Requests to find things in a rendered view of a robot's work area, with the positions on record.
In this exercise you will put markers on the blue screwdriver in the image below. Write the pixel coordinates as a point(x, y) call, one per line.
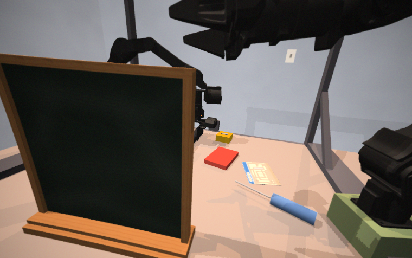
point(291, 207)

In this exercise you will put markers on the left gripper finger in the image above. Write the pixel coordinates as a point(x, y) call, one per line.
point(211, 41)
point(213, 14)

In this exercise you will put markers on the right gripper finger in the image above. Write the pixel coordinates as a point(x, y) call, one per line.
point(199, 130)

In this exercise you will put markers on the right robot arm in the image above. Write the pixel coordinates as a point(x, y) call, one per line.
point(124, 51)

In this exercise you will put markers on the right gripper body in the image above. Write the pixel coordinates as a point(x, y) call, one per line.
point(210, 122)

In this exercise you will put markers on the red flat box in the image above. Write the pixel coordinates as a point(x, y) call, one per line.
point(221, 158)

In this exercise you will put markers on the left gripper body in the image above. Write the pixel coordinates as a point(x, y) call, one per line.
point(276, 23)

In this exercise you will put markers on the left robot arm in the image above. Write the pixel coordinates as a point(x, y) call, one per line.
point(387, 156)

